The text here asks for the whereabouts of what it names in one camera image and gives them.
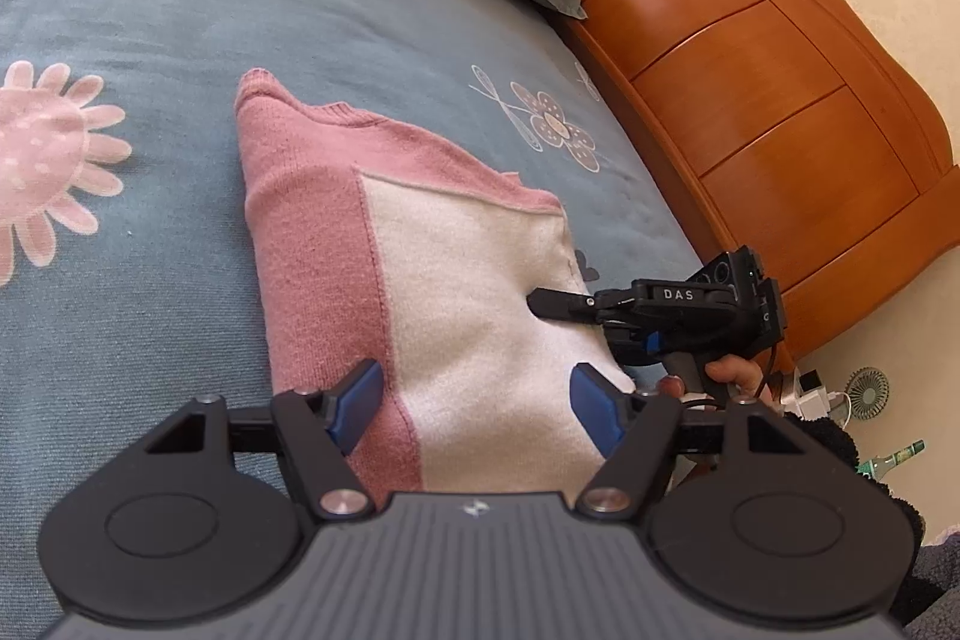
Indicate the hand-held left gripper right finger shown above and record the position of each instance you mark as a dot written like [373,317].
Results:
[596,415]

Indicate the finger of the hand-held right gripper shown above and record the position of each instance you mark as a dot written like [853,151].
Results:
[559,304]

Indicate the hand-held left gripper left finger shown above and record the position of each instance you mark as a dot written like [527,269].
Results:
[356,407]

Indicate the pink and white knit sweater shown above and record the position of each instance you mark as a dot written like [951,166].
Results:
[465,310]

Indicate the person's right hand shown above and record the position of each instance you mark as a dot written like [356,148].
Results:
[731,377]

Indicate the white charger block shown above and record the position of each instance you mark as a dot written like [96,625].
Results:
[814,396]

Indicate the small green fan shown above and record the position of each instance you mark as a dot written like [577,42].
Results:
[866,389]

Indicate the wooden bed headboard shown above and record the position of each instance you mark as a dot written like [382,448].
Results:
[750,48]

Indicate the green bottle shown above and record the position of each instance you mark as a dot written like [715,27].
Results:
[896,458]

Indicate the grey cloth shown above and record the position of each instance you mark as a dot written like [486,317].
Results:
[941,587]

